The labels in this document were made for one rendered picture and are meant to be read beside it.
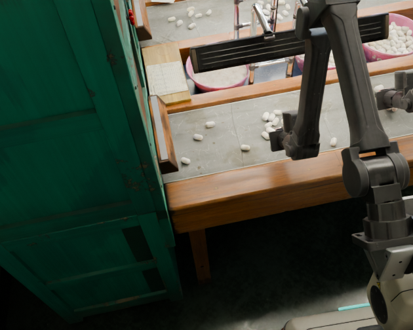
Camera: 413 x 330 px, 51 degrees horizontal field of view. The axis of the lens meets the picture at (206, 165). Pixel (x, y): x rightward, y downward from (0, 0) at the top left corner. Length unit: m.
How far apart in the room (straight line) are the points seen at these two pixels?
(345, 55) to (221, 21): 1.16
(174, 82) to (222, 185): 0.50
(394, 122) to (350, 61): 0.80
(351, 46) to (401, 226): 0.36
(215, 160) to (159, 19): 0.83
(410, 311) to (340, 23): 0.70
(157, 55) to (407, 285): 1.24
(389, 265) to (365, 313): 0.94
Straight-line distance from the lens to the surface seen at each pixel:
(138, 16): 1.90
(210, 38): 1.90
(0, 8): 0.81
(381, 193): 0.87
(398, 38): 2.04
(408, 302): 1.19
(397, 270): 0.92
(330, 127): 1.62
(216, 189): 1.40
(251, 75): 1.67
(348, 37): 0.94
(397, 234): 0.88
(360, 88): 0.91
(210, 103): 1.64
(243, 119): 1.61
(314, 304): 2.08
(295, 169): 1.46
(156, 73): 1.75
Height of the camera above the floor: 1.96
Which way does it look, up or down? 55 degrees down
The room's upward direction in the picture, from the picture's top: 5 degrees counter-clockwise
